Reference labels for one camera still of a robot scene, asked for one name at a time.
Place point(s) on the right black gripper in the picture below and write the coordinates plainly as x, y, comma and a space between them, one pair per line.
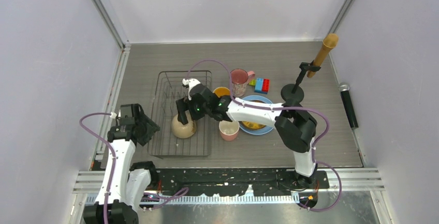
184, 105

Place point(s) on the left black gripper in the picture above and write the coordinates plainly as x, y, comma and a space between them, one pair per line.
151, 128

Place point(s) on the beige cup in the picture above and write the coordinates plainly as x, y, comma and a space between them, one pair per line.
183, 131

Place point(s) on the blue beige mug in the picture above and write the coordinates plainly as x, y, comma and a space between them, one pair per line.
221, 91

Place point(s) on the plain pink cup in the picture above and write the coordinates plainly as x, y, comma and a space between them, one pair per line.
229, 130

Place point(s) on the pink ghost pattern mug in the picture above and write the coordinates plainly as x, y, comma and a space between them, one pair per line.
240, 79

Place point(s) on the yellow patterned plate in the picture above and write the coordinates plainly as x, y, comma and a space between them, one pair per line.
252, 125

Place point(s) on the light blue plate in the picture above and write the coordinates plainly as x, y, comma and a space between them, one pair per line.
259, 99

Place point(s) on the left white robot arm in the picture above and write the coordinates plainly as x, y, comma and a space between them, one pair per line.
124, 182

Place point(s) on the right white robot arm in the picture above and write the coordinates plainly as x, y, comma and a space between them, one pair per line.
295, 126

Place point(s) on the yellow green toy brick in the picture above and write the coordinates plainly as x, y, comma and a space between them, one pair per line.
252, 82

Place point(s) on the blue toy brick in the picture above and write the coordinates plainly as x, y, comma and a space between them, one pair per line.
257, 87

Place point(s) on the red toy brick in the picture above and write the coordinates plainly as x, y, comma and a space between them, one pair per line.
265, 85

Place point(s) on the black base bar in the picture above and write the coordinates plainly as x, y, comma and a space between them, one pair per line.
228, 182

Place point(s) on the black microphone stand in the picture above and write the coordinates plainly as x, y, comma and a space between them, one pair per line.
294, 91

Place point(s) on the gold microphone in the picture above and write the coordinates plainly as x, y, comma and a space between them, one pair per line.
328, 43

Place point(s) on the black microphone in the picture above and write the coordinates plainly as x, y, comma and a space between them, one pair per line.
348, 105

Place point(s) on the black wire dish rack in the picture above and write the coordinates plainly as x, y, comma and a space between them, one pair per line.
164, 143

